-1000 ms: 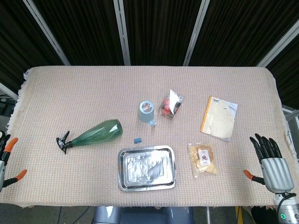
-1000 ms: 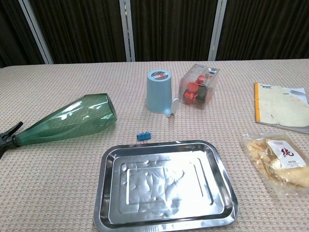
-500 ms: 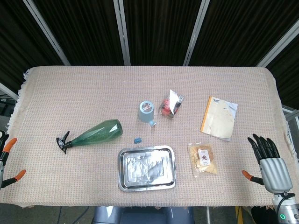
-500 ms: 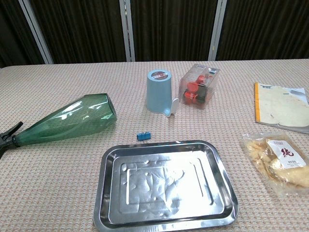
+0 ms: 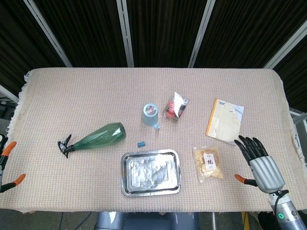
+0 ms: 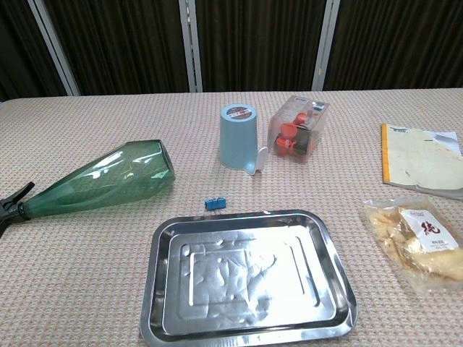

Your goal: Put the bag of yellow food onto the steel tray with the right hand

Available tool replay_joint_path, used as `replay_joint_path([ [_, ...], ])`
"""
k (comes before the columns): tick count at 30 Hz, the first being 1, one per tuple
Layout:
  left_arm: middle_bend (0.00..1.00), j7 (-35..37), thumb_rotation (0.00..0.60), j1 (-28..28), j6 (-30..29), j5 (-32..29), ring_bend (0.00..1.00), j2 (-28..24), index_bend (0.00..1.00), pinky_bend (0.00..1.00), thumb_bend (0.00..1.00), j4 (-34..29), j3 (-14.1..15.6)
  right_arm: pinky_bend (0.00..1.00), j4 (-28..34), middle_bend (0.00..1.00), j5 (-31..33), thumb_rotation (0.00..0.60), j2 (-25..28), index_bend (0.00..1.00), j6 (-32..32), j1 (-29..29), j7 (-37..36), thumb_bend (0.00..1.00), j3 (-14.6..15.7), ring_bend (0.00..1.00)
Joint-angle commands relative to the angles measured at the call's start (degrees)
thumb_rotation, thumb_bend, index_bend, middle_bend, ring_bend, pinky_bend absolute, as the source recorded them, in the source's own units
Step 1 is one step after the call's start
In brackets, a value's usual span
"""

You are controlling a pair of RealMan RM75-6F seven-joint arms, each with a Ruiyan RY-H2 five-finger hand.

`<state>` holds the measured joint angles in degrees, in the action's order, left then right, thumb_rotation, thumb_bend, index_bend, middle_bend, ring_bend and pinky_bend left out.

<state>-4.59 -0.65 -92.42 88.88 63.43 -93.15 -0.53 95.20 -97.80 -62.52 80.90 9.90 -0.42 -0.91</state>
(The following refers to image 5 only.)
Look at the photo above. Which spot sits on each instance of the beige woven tablecloth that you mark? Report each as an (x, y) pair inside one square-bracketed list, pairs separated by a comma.
[(72, 95)]

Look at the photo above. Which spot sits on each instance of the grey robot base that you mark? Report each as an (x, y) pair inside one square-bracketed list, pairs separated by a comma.
[(144, 221)]

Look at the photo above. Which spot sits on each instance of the small blue clip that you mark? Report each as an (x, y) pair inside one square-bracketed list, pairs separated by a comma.
[(141, 144)]

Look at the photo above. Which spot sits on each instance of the stainless steel rectangular tray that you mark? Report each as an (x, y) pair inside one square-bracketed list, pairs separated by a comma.
[(148, 172)]

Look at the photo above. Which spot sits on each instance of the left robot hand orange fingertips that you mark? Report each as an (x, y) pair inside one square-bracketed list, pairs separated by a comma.
[(9, 147)]

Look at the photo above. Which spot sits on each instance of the clear box with red clips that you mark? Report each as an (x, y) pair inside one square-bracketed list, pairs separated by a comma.
[(176, 107)]

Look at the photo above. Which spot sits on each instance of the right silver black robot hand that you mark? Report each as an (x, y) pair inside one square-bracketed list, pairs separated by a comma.
[(266, 172)]

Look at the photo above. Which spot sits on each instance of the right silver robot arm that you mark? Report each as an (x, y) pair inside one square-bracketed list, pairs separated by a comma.
[(290, 213)]

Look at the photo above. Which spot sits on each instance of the silver metal frame bar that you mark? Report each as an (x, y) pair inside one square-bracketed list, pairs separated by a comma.
[(298, 115), (8, 93)]

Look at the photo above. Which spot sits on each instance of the light blue plastic cup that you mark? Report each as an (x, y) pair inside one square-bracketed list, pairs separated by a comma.
[(149, 117)]

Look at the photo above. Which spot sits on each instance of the green plastic spray bottle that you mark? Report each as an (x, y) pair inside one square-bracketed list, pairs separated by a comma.
[(103, 136)]

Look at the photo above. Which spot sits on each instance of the worn yellow-spined notebook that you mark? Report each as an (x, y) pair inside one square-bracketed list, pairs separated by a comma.
[(223, 122)]

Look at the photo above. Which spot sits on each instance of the silver partition post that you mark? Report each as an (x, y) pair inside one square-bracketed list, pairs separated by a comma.
[(48, 33), (201, 33), (126, 33), (287, 43)]

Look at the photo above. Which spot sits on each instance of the clear bag of pastry snacks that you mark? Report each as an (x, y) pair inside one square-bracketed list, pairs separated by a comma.
[(204, 165)]

